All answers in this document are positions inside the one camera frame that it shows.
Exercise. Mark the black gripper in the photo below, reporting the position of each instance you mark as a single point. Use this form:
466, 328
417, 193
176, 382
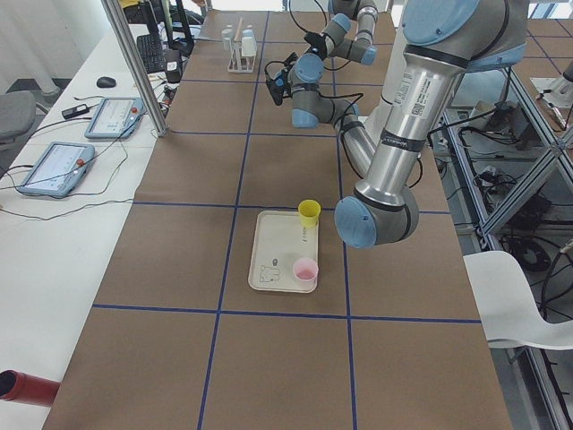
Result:
319, 41
278, 90

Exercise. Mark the pale green plastic cup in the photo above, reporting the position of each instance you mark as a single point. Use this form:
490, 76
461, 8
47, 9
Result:
248, 47

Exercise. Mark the grey plastic cup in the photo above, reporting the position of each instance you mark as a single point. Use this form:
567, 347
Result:
227, 36

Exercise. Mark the pink plastic cup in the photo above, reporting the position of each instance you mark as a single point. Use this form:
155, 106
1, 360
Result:
305, 271

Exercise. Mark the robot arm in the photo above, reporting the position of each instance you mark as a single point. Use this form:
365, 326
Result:
438, 41
348, 34

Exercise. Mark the yellow plastic cup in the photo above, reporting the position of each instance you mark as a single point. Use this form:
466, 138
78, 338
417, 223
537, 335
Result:
309, 211

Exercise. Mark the black keyboard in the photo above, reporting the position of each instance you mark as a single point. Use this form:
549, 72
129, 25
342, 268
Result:
150, 49

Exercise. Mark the cream rabbit serving tray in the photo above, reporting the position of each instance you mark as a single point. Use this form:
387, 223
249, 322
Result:
279, 240

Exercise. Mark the far teach pendant tablet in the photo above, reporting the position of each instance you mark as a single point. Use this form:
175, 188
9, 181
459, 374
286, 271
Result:
115, 118

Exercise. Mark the teach pendant tablet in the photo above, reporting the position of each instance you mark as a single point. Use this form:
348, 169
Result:
115, 118
59, 170

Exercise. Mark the black computer mouse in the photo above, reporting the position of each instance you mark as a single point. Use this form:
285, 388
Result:
105, 82

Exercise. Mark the near teach pendant tablet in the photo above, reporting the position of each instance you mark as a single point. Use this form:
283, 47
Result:
59, 170

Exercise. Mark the white moulded chair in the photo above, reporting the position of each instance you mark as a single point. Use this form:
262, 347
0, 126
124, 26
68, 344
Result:
507, 307

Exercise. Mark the red cylinder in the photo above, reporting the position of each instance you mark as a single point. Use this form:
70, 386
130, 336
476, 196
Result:
28, 389

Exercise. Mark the white wire cup rack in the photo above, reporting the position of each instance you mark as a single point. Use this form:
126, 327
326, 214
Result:
236, 63

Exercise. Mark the aluminium frame post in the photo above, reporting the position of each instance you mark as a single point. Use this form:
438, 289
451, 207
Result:
127, 44

